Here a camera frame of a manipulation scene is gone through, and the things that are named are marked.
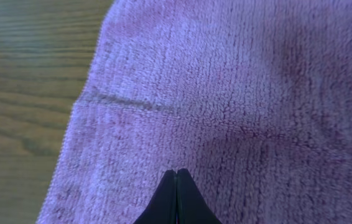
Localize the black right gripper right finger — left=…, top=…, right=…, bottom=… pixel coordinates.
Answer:
left=177, top=169, right=221, bottom=224

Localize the purple microfiber cloth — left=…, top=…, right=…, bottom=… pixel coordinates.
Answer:
left=37, top=0, right=352, bottom=223

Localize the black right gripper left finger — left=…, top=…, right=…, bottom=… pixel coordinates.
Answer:
left=134, top=170, right=177, bottom=224

